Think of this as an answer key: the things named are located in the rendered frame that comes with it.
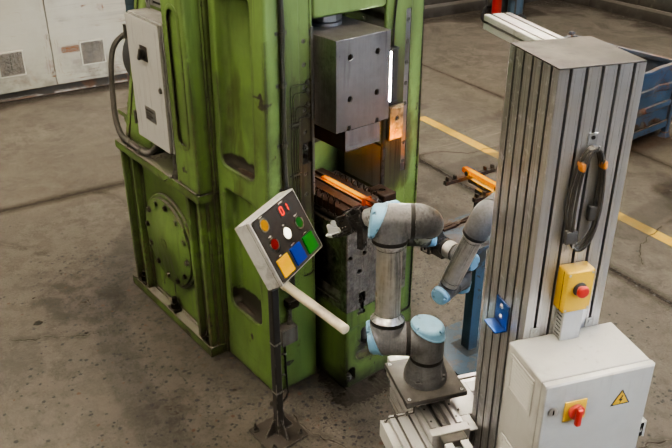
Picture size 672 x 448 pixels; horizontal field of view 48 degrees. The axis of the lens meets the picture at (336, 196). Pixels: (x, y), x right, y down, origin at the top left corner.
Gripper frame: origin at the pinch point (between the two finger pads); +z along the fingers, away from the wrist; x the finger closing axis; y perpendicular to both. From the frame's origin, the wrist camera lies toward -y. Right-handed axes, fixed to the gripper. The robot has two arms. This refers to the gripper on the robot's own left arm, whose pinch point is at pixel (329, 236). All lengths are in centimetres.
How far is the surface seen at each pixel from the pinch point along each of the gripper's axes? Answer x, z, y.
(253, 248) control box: 27.0, 14.4, 12.6
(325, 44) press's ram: -34, -18, 68
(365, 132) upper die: -46, -9, 26
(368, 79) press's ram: -47, -22, 47
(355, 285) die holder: -34, 26, -37
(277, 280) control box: 27.0, 11.5, -2.5
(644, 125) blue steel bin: -427, -33, -119
